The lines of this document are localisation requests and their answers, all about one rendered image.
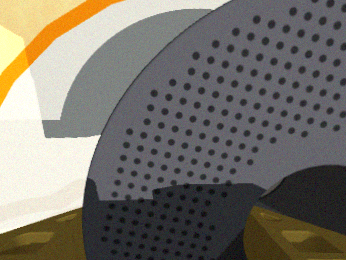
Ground grey perforated disc with centre hole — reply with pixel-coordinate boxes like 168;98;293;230
82;0;346;260

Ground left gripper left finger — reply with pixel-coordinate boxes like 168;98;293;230
0;207;87;260

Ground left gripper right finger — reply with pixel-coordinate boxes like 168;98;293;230
243;206;346;260

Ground orange painted ring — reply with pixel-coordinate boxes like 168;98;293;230
0;0;120;103

